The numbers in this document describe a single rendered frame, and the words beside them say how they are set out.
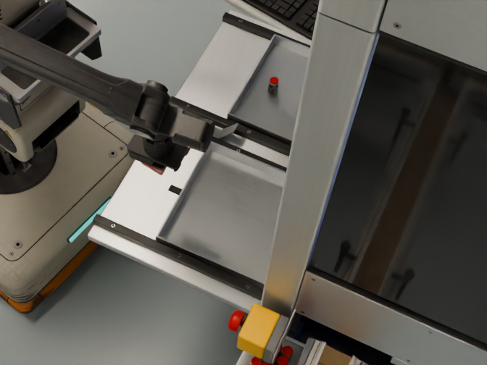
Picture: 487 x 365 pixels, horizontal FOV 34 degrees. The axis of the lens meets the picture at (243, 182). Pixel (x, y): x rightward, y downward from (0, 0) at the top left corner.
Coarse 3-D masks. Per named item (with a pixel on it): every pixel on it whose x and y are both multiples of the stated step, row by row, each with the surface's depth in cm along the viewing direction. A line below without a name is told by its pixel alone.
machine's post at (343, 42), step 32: (320, 0) 79; (352, 0) 76; (384, 0) 75; (320, 32) 82; (352, 32) 80; (320, 64) 86; (352, 64) 84; (320, 96) 91; (352, 96) 88; (320, 128) 96; (288, 160) 106; (320, 160) 102; (288, 192) 112; (320, 192) 108; (288, 224) 120; (320, 224) 119; (288, 256) 129; (288, 288) 139
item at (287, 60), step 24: (288, 48) 193; (264, 72) 190; (288, 72) 191; (240, 96) 183; (264, 96) 187; (288, 96) 187; (240, 120) 180; (264, 120) 184; (288, 120) 184; (288, 144) 179
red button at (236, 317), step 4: (236, 312) 147; (240, 312) 147; (232, 316) 146; (236, 316) 146; (240, 316) 146; (244, 316) 149; (232, 320) 146; (236, 320) 146; (240, 320) 146; (228, 324) 147; (232, 324) 146; (236, 324) 146; (240, 324) 147; (232, 328) 146; (236, 328) 146
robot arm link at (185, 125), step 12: (156, 84) 129; (168, 108) 134; (168, 120) 133; (180, 120) 133; (192, 120) 133; (204, 120) 135; (144, 132) 129; (168, 132) 133; (180, 132) 133; (192, 132) 133; (204, 132) 133; (180, 144) 136; (192, 144) 135; (204, 144) 135
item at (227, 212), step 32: (224, 160) 178; (256, 160) 175; (192, 192) 174; (224, 192) 174; (256, 192) 174; (192, 224) 170; (224, 224) 170; (256, 224) 171; (192, 256) 165; (224, 256) 166; (256, 256) 167
